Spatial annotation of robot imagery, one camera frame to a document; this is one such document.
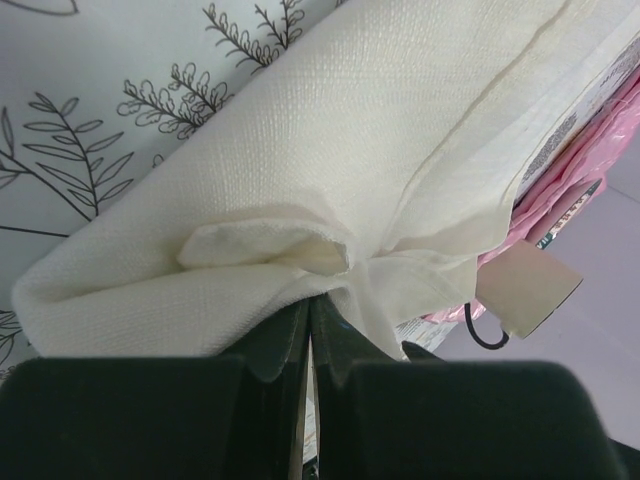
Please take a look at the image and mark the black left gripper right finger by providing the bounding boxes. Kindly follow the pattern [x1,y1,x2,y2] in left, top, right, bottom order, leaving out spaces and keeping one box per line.
[309,296,630,479]

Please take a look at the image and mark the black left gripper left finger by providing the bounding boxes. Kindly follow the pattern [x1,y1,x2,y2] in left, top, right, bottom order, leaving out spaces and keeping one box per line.
[1,301,309,479]

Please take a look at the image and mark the white cloth napkin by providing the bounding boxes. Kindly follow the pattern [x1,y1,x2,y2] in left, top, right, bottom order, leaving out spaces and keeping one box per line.
[12,1,639,357]

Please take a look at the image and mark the cream enamel mug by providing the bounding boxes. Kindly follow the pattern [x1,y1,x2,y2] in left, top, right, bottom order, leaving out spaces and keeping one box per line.
[464,240,583,351]

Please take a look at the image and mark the white plate blue rim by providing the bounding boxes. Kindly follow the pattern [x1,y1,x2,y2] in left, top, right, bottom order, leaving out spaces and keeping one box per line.
[526,179,602,250]

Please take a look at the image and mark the pink placemat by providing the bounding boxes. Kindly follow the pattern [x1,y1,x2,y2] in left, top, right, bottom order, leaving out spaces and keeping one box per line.
[424,74,640,331]

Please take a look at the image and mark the floral patterned table mat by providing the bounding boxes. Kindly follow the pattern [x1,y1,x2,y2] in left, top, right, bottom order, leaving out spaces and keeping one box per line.
[0,0,640,381]

